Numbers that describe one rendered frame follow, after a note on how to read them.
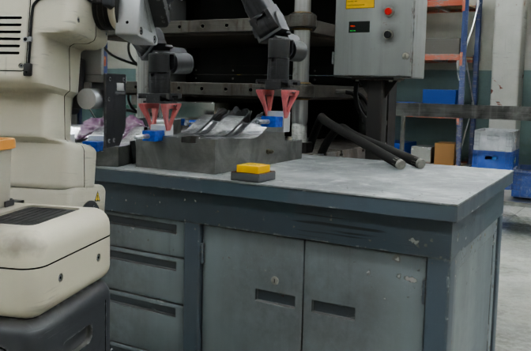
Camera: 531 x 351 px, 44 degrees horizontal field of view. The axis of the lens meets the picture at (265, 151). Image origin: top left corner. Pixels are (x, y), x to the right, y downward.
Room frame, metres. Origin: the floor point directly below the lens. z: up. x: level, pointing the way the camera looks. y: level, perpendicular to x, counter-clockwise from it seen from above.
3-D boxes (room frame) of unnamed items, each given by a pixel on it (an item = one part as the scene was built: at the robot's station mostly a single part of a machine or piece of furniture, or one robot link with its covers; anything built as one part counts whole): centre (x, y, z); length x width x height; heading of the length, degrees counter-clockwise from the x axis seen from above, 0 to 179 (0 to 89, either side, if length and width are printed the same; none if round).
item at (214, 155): (1.92, 0.12, 0.87); 0.50 x 0.26 x 0.14; 151
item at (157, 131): (1.71, 0.30, 0.89); 0.13 x 0.05 x 0.05; 151
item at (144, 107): (1.75, 0.30, 0.95); 0.07 x 0.07 x 0.09; 61
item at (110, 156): (2.02, 0.47, 0.86); 0.50 x 0.26 x 0.11; 168
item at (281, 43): (1.72, -0.03, 1.12); 0.07 x 0.06 x 0.07; 145
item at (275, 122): (1.68, -0.01, 0.94); 0.13 x 0.05 x 0.05; 151
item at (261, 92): (1.72, -0.02, 0.99); 0.07 x 0.07 x 0.09; 61
